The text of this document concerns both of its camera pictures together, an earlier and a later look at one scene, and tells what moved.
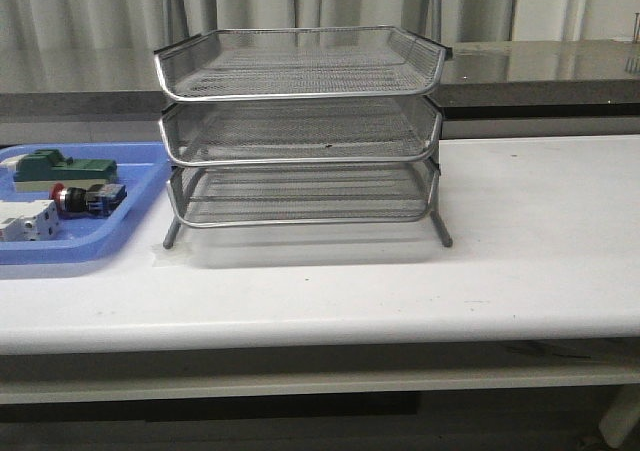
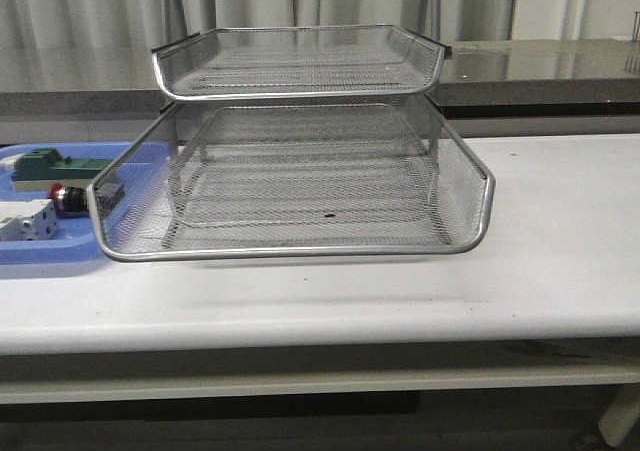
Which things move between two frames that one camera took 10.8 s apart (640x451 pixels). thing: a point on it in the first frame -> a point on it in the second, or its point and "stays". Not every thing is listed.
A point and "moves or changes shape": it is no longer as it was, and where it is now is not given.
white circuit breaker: [29, 220] stays
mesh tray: [305, 131] moves or changes shape
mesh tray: [300, 63] stays
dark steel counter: [527, 80] stays
